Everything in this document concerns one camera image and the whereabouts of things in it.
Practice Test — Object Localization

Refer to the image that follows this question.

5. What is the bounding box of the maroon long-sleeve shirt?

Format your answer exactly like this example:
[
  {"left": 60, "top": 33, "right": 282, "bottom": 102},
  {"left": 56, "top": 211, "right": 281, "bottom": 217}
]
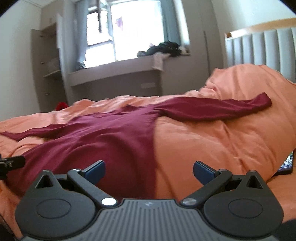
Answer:
[{"left": 3, "top": 93, "right": 272, "bottom": 199}]

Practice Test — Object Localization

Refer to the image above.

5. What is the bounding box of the dark clothes pile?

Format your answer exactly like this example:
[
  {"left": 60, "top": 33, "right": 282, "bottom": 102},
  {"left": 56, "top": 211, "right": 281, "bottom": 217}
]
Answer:
[{"left": 137, "top": 41, "right": 188, "bottom": 57}]

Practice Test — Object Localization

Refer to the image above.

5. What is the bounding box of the orange duvet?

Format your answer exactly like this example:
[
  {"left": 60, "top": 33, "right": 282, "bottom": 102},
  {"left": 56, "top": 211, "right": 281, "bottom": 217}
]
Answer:
[{"left": 1, "top": 64, "right": 295, "bottom": 237}]

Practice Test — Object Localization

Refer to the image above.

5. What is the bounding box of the red object on floor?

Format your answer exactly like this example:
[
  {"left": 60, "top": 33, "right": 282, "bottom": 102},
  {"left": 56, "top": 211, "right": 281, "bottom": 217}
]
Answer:
[{"left": 55, "top": 102, "right": 69, "bottom": 111}]

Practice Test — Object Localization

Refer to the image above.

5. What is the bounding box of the open grey wardrobe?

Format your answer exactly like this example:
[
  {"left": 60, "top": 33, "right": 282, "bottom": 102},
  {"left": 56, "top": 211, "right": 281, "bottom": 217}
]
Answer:
[{"left": 31, "top": 14, "right": 68, "bottom": 113}]

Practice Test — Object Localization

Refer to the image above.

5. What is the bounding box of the grey window bench desk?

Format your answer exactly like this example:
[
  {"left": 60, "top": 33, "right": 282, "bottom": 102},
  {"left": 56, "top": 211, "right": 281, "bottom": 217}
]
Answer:
[{"left": 67, "top": 54, "right": 210, "bottom": 102}]

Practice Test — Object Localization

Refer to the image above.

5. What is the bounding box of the pale pink hanging garment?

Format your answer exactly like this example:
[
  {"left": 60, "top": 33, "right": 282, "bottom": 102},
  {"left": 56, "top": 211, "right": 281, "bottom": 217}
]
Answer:
[{"left": 152, "top": 52, "right": 171, "bottom": 72}]

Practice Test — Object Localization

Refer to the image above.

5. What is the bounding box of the tall grey closet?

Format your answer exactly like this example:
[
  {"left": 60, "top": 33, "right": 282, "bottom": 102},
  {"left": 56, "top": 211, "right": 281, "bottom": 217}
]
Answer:
[{"left": 182, "top": 0, "right": 225, "bottom": 93}]

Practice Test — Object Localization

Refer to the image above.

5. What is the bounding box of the grey padded headboard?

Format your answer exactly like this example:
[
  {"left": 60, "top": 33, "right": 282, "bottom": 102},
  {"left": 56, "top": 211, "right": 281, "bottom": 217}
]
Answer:
[{"left": 224, "top": 18, "right": 295, "bottom": 82}]

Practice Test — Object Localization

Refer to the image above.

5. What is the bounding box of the grey right curtain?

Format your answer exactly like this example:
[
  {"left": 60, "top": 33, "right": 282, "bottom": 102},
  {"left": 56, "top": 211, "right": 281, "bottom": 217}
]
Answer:
[{"left": 160, "top": 0, "right": 181, "bottom": 44}]

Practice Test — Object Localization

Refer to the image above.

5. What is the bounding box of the grey curtain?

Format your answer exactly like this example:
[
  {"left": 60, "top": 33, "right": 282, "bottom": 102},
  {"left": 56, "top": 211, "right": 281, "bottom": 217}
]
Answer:
[
  {"left": 160, "top": 0, "right": 181, "bottom": 44},
  {"left": 76, "top": 0, "right": 89, "bottom": 70}
]

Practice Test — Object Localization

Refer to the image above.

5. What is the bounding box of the purple garment outside window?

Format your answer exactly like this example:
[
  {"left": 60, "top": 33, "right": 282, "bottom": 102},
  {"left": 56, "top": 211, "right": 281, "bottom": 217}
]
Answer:
[{"left": 116, "top": 17, "right": 123, "bottom": 28}]

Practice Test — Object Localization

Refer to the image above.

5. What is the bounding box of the grey left curtain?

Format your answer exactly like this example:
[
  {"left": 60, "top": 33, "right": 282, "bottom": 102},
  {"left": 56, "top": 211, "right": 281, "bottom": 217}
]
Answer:
[{"left": 76, "top": 0, "right": 89, "bottom": 70}]

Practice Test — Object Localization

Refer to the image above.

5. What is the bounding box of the window with frame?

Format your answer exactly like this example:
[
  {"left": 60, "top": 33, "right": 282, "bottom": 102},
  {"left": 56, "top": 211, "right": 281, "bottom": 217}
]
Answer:
[{"left": 84, "top": 1, "right": 165, "bottom": 68}]

